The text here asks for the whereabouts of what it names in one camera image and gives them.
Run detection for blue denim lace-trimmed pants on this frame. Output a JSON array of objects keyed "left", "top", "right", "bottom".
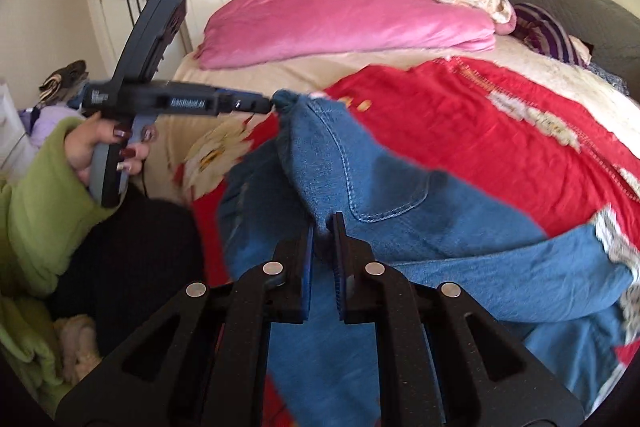
[{"left": 218, "top": 91, "right": 639, "bottom": 426}]

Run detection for green left sleeve forearm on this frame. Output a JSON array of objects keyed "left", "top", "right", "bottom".
[{"left": 1, "top": 118, "right": 118, "bottom": 297}]

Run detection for left hand red nails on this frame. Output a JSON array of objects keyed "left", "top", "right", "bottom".
[{"left": 64, "top": 113, "right": 156, "bottom": 185}]

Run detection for cream bed sheet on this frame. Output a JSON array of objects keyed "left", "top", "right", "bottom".
[{"left": 136, "top": 36, "right": 639, "bottom": 205}]

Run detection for pink folded quilt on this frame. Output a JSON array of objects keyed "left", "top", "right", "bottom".
[{"left": 195, "top": 0, "right": 496, "bottom": 69}]

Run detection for red embroidered bedspread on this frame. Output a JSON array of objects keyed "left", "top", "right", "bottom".
[{"left": 171, "top": 56, "right": 640, "bottom": 427}]

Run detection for purple striped pillow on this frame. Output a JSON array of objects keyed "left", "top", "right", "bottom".
[{"left": 511, "top": 2, "right": 585, "bottom": 66}]

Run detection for grey bed headboard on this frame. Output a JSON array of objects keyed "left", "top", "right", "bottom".
[{"left": 510, "top": 0, "right": 639, "bottom": 100}]

